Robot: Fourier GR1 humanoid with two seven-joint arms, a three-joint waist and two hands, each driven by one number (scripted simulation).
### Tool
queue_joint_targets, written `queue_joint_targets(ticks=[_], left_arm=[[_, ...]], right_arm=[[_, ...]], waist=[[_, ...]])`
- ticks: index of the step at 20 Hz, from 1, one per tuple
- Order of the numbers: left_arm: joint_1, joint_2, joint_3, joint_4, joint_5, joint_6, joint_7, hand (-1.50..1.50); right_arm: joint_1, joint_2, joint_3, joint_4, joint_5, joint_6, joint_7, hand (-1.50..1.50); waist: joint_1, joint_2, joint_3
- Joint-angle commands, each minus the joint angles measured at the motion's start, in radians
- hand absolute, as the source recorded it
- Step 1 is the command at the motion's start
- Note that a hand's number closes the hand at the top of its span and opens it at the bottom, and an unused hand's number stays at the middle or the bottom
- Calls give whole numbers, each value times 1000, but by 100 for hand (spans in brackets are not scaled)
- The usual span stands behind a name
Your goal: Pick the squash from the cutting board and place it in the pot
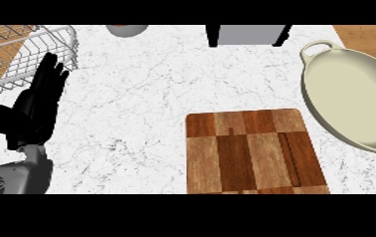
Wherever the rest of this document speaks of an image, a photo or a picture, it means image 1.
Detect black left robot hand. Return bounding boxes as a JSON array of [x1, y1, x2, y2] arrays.
[[0, 52, 71, 151]]

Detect checkered wooden cutting board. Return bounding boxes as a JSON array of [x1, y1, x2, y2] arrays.
[[186, 108, 332, 195]]

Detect cream oval pot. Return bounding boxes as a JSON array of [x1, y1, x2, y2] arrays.
[[298, 40, 376, 154]]

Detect pale wooden board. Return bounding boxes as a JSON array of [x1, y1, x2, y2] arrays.
[[332, 25, 376, 58]]

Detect grey round container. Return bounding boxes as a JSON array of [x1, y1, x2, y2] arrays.
[[106, 25, 150, 39]]

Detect white wire basket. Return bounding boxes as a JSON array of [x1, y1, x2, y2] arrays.
[[0, 25, 81, 94]]

